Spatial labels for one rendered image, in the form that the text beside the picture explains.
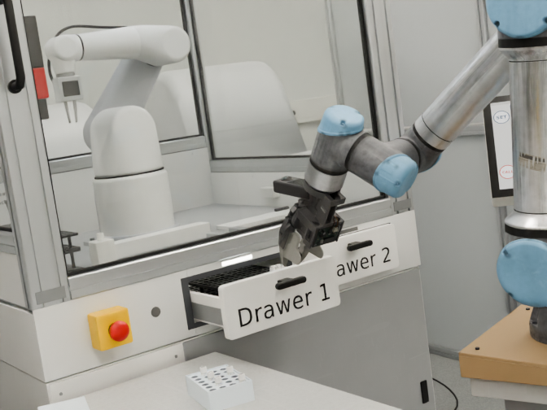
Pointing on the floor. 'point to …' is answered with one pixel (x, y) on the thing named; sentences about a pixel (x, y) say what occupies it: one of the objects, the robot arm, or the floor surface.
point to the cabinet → (289, 351)
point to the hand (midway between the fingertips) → (291, 256)
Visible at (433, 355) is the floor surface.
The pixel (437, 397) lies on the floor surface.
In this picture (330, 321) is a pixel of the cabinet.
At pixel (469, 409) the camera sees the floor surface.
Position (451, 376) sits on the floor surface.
